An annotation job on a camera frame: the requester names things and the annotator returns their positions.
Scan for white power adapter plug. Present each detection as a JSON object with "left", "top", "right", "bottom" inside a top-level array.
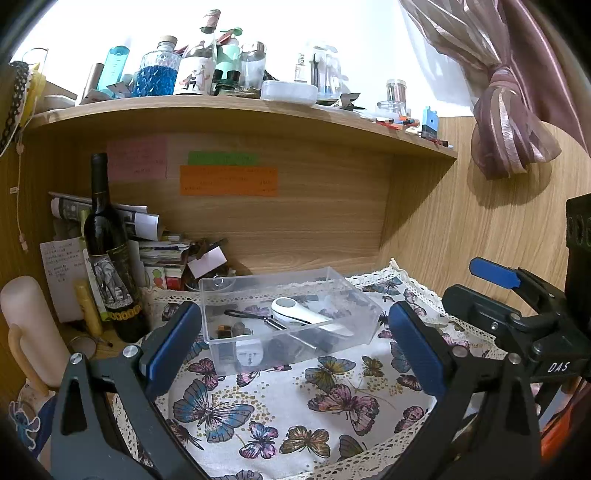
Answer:
[{"left": 235, "top": 339, "right": 264, "bottom": 372}]

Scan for silver keys bunch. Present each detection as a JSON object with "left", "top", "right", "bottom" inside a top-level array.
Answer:
[{"left": 216, "top": 322, "right": 252, "bottom": 339}]

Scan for yellow candle stick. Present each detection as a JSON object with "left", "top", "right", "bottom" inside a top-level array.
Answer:
[{"left": 74, "top": 279, "right": 103, "bottom": 339}]

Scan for stack of books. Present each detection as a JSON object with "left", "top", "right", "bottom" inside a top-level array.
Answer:
[{"left": 138, "top": 236, "right": 197, "bottom": 291}]

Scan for small white cardboard box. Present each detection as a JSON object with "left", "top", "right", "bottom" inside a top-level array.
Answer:
[{"left": 187, "top": 246, "right": 228, "bottom": 279}]

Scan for clear plastic storage box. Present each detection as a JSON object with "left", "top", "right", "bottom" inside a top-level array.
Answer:
[{"left": 198, "top": 267, "right": 383, "bottom": 376}]

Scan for butterfly print lace cloth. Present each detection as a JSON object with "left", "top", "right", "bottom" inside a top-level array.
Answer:
[{"left": 112, "top": 257, "right": 509, "bottom": 480}]

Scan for dark wine bottle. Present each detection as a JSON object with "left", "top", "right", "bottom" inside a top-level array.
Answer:
[{"left": 84, "top": 153, "right": 149, "bottom": 343}]

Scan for rolled newspaper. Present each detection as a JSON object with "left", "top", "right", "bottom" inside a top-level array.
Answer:
[{"left": 49, "top": 192, "right": 163, "bottom": 241}]

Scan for pink foam roller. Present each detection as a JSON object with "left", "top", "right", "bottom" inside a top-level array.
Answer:
[{"left": 1, "top": 276, "right": 70, "bottom": 387}]

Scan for white handwritten note paper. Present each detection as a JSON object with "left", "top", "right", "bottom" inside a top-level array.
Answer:
[{"left": 40, "top": 238, "right": 87, "bottom": 323}]

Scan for blue cartoon sticker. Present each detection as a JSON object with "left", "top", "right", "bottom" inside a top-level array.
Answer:
[{"left": 8, "top": 401, "right": 41, "bottom": 451}]

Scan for small blue block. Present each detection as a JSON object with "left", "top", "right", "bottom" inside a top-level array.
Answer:
[{"left": 421, "top": 107, "right": 439, "bottom": 140}]

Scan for orange sticky note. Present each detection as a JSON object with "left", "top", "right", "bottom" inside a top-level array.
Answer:
[{"left": 179, "top": 165, "right": 279, "bottom": 197}]

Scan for pink sticky note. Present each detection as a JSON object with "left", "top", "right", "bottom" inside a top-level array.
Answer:
[{"left": 106, "top": 135, "right": 168, "bottom": 182}]

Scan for green sticky note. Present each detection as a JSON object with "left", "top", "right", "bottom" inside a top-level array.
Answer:
[{"left": 187, "top": 151, "right": 259, "bottom": 166}]

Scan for pink striped curtain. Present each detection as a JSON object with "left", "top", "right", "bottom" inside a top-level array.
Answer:
[{"left": 402, "top": 1, "right": 590, "bottom": 180}]

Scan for wooden shelf board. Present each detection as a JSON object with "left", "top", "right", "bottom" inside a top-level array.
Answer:
[{"left": 28, "top": 96, "right": 457, "bottom": 161}]

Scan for blue liquid glass bottle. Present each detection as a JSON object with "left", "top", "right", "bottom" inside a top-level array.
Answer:
[{"left": 131, "top": 36, "right": 181, "bottom": 97}]

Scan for white oval dish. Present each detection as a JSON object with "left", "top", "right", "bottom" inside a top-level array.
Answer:
[{"left": 260, "top": 80, "right": 318, "bottom": 106}]

